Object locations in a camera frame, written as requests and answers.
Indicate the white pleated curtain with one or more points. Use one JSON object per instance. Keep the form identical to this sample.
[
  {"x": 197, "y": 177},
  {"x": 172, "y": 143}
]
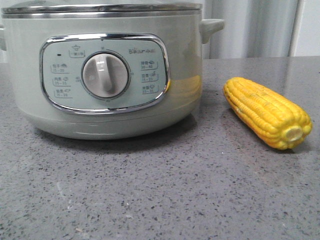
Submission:
[{"x": 220, "y": 29}]

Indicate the yellow corn cob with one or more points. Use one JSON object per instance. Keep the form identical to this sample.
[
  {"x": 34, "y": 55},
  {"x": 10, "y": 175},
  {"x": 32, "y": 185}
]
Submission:
[{"x": 279, "y": 122}]

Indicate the glass pot lid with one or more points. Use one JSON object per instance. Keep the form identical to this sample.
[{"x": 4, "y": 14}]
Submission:
[{"x": 90, "y": 6}]

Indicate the pale green electric pot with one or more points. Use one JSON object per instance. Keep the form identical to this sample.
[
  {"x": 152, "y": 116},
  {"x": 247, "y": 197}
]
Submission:
[{"x": 103, "y": 86}]

